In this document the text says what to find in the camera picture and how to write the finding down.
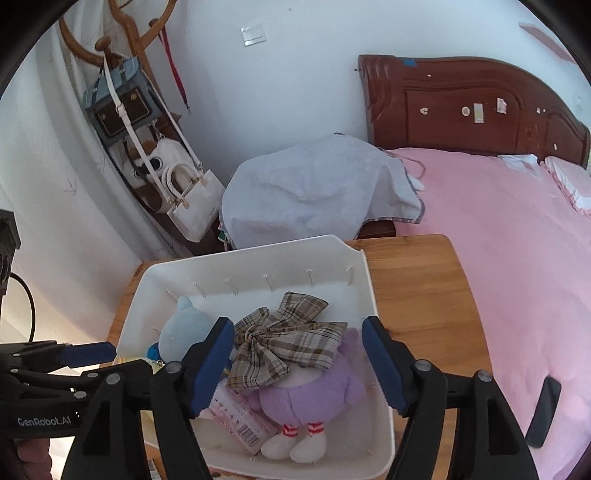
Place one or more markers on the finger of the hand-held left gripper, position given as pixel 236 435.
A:
pixel 55 381
pixel 87 353

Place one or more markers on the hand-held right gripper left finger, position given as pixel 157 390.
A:
pixel 210 369

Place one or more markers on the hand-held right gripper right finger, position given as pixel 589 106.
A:
pixel 383 364

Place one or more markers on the blue plush shark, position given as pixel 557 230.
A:
pixel 180 332

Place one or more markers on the purple tissue packet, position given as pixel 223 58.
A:
pixel 240 415

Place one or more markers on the plaid fabric bow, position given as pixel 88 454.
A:
pixel 286 341

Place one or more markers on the purple plush doll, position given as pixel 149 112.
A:
pixel 300 397

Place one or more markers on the white plastic storage bin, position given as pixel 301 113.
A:
pixel 277 267

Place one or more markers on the pink bed sheet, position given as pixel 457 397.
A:
pixel 508 277

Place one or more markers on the white handbag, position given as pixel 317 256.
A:
pixel 196 207

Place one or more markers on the black smartphone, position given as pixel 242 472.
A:
pixel 545 410

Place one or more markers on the grey cloth cover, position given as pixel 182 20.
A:
pixel 314 194

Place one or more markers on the white plush owl bag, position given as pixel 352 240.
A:
pixel 161 157

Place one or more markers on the blue satchel bag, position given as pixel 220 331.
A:
pixel 120 106

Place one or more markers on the pink pillow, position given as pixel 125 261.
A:
pixel 572 184

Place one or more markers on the brown wooden headboard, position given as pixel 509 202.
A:
pixel 438 106

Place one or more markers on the wooden coat rack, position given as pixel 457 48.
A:
pixel 134 32

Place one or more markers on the white light switch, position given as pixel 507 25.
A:
pixel 254 36

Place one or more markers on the pink wall shelf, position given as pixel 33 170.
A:
pixel 545 39

